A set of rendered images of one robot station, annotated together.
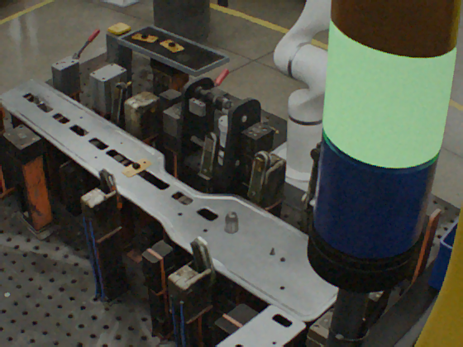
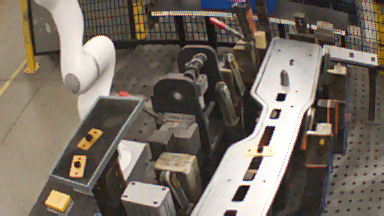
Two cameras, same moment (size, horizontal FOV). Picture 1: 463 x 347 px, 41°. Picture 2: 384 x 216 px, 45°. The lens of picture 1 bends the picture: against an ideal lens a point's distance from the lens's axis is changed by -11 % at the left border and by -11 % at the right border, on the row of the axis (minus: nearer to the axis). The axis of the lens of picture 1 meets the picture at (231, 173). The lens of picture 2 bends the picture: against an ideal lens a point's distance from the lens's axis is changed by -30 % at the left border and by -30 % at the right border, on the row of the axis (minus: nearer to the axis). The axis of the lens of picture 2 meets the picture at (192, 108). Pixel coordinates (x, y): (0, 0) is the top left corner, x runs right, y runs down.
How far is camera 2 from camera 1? 2.43 m
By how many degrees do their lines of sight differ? 84
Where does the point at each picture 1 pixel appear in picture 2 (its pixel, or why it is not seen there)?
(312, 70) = (108, 49)
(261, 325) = (335, 54)
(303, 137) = not seen: hidden behind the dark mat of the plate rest
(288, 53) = (91, 61)
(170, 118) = (195, 132)
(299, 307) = (316, 48)
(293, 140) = not seen: hidden behind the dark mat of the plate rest
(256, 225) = (274, 76)
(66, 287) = not seen: outside the picture
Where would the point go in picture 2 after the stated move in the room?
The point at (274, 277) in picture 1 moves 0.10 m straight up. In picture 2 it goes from (306, 59) to (303, 34)
